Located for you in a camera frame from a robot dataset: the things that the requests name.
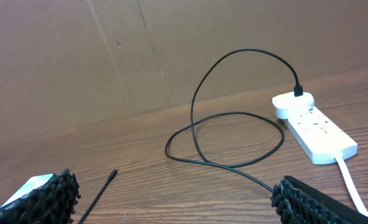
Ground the black ridged right gripper left finger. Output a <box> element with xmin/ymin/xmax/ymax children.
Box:
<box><xmin>0</xmin><ymin>169</ymin><xmax>81</xmax><ymax>224</ymax></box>

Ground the black ridged right gripper right finger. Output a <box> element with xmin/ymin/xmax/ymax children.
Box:
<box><xmin>271</xmin><ymin>175</ymin><xmax>368</xmax><ymax>224</ymax></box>

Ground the blue Galaxy smartphone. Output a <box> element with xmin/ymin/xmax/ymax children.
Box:
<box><xmin>1</xmin><ymin>173</ymin><xmax>55</xmax><ymax>208</ymax></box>

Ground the white power strip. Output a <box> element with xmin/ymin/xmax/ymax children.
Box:
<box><xmin>284</xmin><ymin>107</ymin><xmax>358</xmax><ymax>165</ymax></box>

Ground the white power strip cord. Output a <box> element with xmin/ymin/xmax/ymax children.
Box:
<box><xmin>334</xmin><ymin>155</ymin><xmax>368</xmax><ymax>218</ymax></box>

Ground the white wall charger plug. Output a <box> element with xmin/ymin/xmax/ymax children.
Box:
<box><xmin>272</xmin><ymin>92</ymin><xmax>314</xmax><ymax>119</ymax></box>

